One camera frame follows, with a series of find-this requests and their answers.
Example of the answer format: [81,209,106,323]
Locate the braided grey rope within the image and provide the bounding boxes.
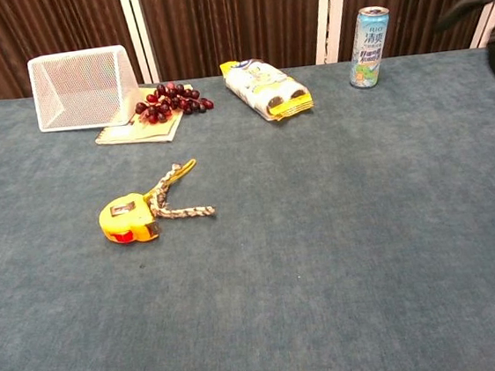
[144,160,218,225]

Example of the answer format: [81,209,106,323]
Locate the yellow tape measure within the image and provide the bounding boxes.
[92,158,205,247]

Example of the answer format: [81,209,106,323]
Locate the light blue drink can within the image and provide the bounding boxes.
[342,4,398,92]

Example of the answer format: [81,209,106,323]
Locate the packaged snack rolls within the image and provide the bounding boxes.
[218,51,316,128]

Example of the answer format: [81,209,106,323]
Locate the brown curtain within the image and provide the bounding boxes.
[0,0,495,103]

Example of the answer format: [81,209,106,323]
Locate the red grape bunch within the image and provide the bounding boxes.
[132,78,217,127]

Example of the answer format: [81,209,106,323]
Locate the spiral notebook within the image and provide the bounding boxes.
[89,82,199,151]

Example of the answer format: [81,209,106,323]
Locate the white mesh basket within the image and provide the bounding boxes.
[26,42,145,136]

